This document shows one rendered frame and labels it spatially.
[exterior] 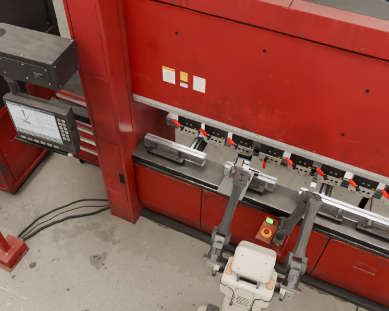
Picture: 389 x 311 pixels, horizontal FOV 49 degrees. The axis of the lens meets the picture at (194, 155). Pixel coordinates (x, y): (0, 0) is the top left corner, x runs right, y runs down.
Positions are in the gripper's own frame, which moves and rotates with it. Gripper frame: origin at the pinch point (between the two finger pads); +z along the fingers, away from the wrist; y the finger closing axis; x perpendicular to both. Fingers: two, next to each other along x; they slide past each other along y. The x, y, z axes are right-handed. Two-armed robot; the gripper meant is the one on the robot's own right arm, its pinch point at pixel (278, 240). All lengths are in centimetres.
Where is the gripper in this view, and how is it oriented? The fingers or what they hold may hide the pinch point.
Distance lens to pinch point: 300.5
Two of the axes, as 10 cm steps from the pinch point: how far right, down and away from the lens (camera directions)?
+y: 4.7, -8.0, 3.7
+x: -8.7, -3.7, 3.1
